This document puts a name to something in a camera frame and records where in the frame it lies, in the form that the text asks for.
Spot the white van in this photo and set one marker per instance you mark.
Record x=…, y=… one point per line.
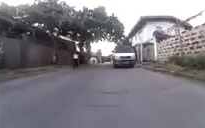
x=124, y=55

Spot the person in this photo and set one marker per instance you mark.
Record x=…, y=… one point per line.
x=75, y=59

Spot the grey asphalt road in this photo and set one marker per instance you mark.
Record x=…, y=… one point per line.
x=100, y=100

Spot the large leafy tree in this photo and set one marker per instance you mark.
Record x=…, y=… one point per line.
x=86, y=25

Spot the white building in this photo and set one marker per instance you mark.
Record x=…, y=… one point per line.
x=148, y=36

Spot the concrete kerb strip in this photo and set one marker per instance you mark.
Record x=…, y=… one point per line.
x=20, y=71

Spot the grass verge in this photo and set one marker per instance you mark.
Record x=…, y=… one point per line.
x=193, y=63

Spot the grey wall with roof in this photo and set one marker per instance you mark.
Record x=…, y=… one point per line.
x=26, y=50

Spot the concrete block wall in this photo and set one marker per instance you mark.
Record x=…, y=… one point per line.
x=190, y=41

